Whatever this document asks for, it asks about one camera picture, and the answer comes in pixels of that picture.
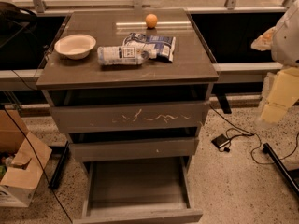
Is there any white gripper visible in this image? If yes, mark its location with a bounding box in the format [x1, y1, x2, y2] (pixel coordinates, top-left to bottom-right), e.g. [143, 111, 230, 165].
[251, 1, 299, 124]

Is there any clear blue plastic bottle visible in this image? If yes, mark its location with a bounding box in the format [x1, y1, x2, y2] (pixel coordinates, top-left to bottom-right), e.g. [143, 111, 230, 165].
[97, 46, 150, 65]

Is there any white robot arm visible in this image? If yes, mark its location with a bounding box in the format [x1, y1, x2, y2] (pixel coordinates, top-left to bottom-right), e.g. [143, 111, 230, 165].
[251, 0, 299, 125]

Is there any grey top drawer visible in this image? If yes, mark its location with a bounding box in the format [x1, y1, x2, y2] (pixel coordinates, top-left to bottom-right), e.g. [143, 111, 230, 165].
[50, 102, 209, 133]

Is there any grey middle drawer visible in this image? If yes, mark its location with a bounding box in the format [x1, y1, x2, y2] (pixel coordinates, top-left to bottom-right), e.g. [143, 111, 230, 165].
[70, 137, 198, 162]

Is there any grey drawer cabinet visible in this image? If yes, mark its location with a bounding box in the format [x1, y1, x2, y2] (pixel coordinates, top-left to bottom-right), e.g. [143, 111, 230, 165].
[36, 8, 220, 224]

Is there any grey open bottom drawer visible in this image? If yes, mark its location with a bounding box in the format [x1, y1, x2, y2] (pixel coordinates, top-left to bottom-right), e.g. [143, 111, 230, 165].
[73, 157, 203, 224]

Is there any black metal floor leg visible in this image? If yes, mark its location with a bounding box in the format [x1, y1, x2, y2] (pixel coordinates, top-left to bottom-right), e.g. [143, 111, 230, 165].
[263, 143, 299, 197]

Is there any black power adapter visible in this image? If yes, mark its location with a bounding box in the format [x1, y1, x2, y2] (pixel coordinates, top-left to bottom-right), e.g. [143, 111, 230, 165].
[212, 134, 230, 148]

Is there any blue white chip bag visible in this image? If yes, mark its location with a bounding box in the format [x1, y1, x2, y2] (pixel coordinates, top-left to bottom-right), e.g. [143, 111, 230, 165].
[122, 33, 176, 63]

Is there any orange fruit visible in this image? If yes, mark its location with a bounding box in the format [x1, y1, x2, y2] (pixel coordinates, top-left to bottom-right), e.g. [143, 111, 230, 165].
[145, 14, 158, 29]

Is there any white paper bowl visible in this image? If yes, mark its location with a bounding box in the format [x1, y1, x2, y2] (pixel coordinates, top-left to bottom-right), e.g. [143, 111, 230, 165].
[54, 35, 96, 60]

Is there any black stand foot left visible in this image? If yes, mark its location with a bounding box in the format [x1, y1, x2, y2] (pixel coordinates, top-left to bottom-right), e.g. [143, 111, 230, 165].
[49, 141, 69, 190]

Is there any black office chair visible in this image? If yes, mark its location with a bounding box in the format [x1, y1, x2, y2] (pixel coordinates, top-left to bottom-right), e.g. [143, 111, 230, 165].
[0, 2, 37, 42]

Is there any brown cardboard box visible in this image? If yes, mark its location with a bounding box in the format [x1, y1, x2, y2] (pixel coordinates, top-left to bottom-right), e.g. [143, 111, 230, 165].
[0, 110, 51, 207]

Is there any black floor cable right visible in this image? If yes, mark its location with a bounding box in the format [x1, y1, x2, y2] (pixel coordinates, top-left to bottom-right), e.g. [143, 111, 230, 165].
[208, 105, 299, 166]

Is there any black floor cable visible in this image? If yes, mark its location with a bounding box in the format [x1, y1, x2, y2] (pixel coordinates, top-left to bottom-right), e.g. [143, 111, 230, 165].
[208, 105, 299, 166]
[0, 105, 74, 224]

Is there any black floor cable left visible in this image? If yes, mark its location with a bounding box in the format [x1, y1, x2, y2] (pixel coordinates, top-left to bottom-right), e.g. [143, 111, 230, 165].
[0, 105, 74, 224]

